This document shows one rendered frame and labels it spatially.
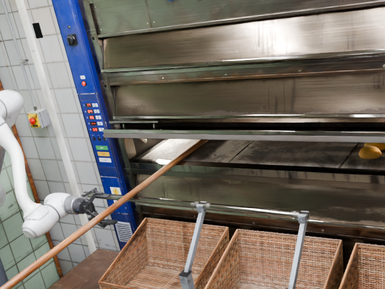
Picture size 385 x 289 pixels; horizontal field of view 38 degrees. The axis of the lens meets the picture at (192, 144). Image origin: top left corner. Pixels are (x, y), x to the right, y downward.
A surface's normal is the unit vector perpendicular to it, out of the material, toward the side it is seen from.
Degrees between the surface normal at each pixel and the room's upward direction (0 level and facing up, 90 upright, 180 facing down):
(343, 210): 70
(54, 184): 90
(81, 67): 90
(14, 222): 90
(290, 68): 90
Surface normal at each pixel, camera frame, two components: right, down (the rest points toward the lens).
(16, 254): 0.83, 0.02
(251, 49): -0.56, 0.04
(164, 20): -0.52, 0.38
